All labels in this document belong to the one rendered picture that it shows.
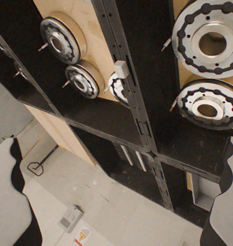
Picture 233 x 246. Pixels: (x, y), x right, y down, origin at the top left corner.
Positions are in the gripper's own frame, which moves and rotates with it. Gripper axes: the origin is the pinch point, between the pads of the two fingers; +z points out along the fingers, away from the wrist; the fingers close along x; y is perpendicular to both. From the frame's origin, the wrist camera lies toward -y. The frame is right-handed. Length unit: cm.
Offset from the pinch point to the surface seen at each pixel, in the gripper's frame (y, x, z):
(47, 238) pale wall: 329, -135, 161
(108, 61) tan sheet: 0.8, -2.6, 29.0
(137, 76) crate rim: -0.5, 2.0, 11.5
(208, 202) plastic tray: 45, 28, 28
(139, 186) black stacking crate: 52, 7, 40
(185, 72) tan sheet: 1.1, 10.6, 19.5
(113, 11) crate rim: -7.3, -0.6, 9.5
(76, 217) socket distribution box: 295, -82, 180
